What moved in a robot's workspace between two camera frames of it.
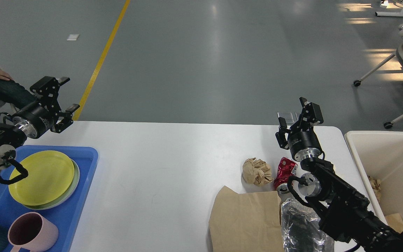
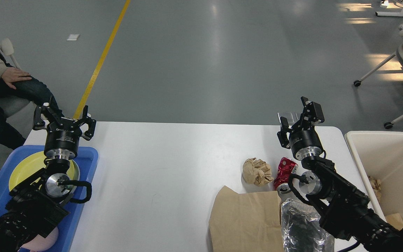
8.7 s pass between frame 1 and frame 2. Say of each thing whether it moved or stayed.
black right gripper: stayed
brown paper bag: stayed
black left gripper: moved
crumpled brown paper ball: stayed
